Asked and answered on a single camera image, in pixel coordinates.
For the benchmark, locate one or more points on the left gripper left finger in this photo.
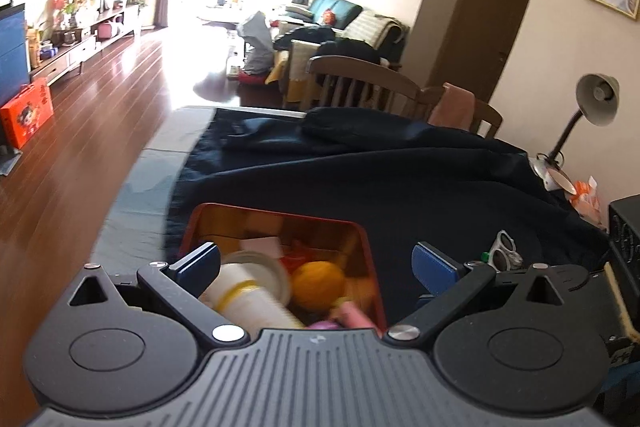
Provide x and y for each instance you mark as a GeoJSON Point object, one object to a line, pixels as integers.
{"type": "Point", "coordinates": [178, 288]}

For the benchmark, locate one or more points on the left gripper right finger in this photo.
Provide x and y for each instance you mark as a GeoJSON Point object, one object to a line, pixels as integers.
{"type": "Point", "coordinates": [452, 287]}

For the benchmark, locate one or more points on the white yellow lotion bottle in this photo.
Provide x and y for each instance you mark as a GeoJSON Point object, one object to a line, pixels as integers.
{"type": "Point", "coordinates": [238, 297]}

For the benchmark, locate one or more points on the round silver tin lid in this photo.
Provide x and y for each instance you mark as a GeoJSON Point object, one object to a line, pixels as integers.
{"type": "Point", "coordinates": [266, 271]}

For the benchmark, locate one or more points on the pink rectangular block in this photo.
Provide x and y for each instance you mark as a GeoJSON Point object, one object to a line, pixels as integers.
{"type": "Point", "coordinates": [269, 246]}

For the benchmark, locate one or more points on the purple spiky massage ball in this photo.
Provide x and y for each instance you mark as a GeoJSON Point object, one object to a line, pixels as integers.
{"type": "Point", "coordinates": [325, 325]}

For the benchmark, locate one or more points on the orange tangerine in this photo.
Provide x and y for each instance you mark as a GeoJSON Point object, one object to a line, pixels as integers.
{"type": "Point", "coordinates": [316, 285]}

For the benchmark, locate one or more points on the pink lighter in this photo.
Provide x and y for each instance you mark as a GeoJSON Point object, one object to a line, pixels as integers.
{"type": "Point", "coordinates": [349, 315]}

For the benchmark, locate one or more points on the dark navy blue cloth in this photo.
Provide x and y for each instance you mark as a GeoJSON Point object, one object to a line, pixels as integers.
{"type": "Point", "coordinates": [403, 181]}

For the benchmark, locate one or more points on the pink towel on chair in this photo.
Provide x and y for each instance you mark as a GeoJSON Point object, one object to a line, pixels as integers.
{"type": "Point", "coordinates": [455, 109]}

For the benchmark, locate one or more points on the red gift box on floor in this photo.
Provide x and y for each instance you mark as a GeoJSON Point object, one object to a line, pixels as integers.
{"type": "Point", "coordinates": [27, 112]}

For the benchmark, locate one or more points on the wooden dining chair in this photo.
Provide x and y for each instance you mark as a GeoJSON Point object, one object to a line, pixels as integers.
{"type": "Point", "coordinates": [346, 82]}

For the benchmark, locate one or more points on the white plastic bag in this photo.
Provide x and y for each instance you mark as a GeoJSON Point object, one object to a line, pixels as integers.
{"type": "Point", "coordinates": [256, 34]}

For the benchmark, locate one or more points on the long tv cabinet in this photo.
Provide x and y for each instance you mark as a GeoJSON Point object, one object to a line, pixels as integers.
{"type": "Point", "coordinates": [109, 27]}

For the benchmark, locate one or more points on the blue front cabinet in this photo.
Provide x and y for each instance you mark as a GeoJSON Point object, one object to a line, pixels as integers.
{"type": "Point", "coordinates": [14, 67]}

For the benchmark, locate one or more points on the teal sofa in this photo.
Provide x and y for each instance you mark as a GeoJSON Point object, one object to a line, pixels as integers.
{"type": "Point", "coordinates": [352, 21]}

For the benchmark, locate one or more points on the white frame sunglasses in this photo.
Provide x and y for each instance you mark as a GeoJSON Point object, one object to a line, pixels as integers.
{"type": "Point", "coordinates": [502, 255]}

